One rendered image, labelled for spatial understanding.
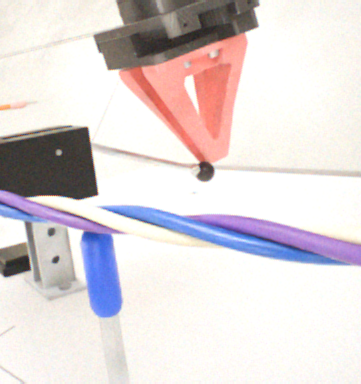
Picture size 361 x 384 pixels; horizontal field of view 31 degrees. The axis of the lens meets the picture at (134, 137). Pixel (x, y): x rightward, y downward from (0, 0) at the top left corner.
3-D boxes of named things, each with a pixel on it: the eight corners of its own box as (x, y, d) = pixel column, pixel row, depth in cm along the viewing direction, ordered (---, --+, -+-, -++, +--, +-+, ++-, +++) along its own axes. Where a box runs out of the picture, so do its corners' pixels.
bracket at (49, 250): (89, 288, 36) (75, 202, 36) (49, 301, 35) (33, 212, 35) (60, 270, 40) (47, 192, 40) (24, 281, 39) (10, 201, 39)
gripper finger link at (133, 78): (209, 186, 37) (159, 27, 35) (149, 176, 43) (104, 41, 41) (296, 142, 40) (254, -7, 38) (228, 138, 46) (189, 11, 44)
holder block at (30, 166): (99, 195, 36) (88, 126, 36) (3, 219, 34) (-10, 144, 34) (72, 187, 40) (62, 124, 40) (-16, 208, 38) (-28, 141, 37)
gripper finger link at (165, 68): (195, 184, 38) (146, 30, 36) (139, 174, 44) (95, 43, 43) (281, 141, 41) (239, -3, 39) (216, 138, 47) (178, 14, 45)
